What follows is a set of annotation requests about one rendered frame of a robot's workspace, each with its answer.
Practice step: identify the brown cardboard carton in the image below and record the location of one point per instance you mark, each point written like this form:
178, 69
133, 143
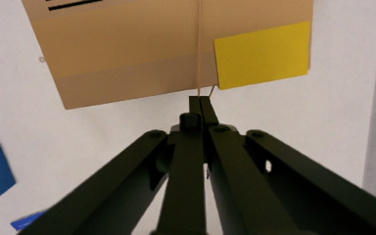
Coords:
105, 51

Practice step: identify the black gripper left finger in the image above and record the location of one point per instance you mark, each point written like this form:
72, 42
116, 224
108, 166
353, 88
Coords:
113, 199

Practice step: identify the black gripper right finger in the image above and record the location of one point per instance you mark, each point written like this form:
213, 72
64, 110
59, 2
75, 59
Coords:
319, 200

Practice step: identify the blue rectangular block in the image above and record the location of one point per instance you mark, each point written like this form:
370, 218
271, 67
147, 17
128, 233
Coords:
7, 180

